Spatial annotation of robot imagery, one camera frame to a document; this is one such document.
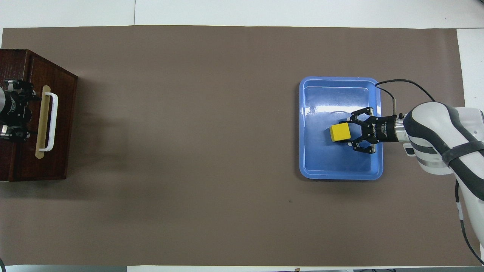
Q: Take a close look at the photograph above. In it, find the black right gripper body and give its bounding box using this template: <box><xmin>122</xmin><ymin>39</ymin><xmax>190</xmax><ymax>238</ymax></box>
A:
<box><xmin>362</xmin><ymin>116</ymin><xmax>397</xmax><ymax>144</ymax></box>

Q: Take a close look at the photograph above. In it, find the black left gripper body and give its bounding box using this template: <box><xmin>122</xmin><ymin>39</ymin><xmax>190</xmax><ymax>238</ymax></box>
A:
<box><xmin>0</xmin><ymin>91</ymin><xmax>33</xmax><ymax>129</ymax></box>

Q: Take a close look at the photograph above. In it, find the wooden drawer with white handle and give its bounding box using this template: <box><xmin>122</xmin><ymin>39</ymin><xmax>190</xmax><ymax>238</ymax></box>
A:
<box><xmin>13</xmin><ymin>51</ymin><xmax>59</xmax><ymax>181</ymax></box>

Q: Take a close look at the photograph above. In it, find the yellow cube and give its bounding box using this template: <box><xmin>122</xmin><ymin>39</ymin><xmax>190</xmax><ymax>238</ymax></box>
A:
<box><xmin>329</xmin><ymin>122</ymin><xmax>351</xmax><ymax>143</ymax></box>

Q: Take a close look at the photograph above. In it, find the dark brown wooden cabinet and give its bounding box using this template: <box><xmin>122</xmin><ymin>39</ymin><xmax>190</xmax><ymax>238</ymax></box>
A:
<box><xmin>0</xmin><ymin>49</ymin><xmax>79</xmax><ymax>182</ymax></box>

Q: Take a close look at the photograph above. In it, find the blue plastic tray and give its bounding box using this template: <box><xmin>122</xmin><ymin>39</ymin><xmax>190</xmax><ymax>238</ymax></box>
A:
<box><xmin>299</xmin><ymin>76</ymin><xmax>384</xmax><ymax>181</ymax></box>

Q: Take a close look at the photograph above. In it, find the brown table mat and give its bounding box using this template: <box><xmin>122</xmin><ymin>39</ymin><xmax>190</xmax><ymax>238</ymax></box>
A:
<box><xmin>0</xmin><ymin>25</ymin><xmax>482</xmax><ymax>267</ymax></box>

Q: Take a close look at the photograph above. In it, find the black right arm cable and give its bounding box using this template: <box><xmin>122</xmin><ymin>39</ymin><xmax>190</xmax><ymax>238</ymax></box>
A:
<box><xmin>374</xmin><ymin>79</ymin><xmax>484</xmax><ymax>265</ymax></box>

